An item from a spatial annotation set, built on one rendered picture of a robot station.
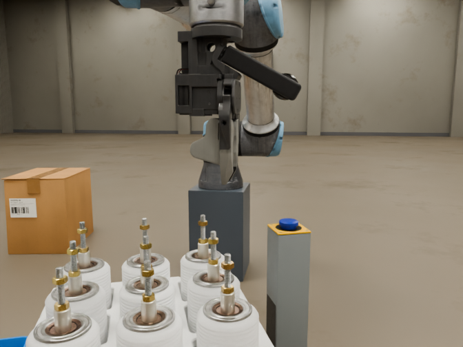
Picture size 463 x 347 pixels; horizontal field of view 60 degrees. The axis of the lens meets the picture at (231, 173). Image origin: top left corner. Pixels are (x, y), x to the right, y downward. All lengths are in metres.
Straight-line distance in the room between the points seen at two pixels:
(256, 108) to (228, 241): 0.44
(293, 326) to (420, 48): 9.31
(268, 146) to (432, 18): 9.00
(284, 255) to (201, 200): 0.54
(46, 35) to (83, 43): 1.02
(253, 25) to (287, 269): 0.58
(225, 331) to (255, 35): 0.71
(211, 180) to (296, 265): 0.55
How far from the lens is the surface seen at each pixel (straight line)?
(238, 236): 1.31
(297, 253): 0.83
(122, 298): 0.73
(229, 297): 0.63
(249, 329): 0.63
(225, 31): 0.56
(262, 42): 1.06
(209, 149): 0.55
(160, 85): 10.15
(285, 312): 0.87
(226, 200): 1.29
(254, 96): 1.17
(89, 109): 10.92
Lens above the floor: 0.55
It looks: 9 degrees down
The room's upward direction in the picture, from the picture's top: straight up
